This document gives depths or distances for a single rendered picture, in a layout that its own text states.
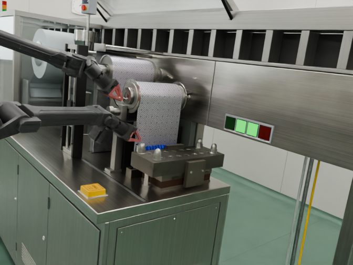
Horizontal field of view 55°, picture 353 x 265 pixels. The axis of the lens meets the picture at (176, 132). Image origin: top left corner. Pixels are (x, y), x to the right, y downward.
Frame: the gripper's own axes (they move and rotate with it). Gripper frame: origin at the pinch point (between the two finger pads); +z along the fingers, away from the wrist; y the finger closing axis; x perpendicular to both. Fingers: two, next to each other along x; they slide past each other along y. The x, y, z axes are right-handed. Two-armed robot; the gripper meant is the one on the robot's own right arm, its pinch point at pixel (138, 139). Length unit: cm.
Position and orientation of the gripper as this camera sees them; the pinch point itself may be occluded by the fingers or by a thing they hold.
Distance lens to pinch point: 148.6
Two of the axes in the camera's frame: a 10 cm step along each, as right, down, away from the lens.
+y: 6.3, 2.3, -7.4
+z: 6.1, 4.5, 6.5
